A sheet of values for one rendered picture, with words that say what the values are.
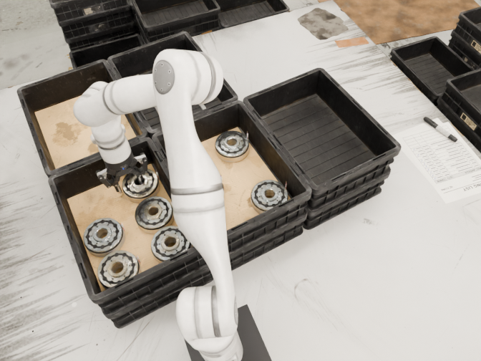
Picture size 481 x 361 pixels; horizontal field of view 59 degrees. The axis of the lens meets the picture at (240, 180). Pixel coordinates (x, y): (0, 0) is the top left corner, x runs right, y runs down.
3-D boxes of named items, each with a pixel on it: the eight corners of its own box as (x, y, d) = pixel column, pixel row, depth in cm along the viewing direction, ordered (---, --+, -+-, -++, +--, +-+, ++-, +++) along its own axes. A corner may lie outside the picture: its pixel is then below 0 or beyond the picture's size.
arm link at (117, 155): (124, 126, 114) (118, 110, 109) (137, 155, 108) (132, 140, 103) (90, 139, 112) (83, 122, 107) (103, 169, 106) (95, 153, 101)
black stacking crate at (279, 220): (308, 215, 120) (313, 193, 111) (215, 263, 112) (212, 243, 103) (240, 125, 141) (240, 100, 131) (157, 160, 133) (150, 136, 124)
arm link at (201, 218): (222, 191, 71) (166, 197, 71) (238, 345, 74) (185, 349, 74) (226, 184, 80) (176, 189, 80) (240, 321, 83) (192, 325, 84)
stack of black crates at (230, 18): (266, 32, 278) (268, -18, 250) (286, 59, 261) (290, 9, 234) (208, 48, 270) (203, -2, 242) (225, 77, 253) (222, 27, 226)
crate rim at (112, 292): (212, 248, 104) (211, 243, 103) (94, 307, 97) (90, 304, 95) (151, 140, 125) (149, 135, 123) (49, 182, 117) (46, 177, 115)
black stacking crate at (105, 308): (214, 264, 112) (210, 244, 103) (106, 319, 105) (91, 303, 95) (157, 161, 133) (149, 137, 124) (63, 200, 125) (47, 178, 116)
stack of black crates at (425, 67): (467, 112, 233) (486, 79, 214) (421, 129, 226) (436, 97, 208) (422, 68, 254) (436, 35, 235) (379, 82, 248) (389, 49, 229)
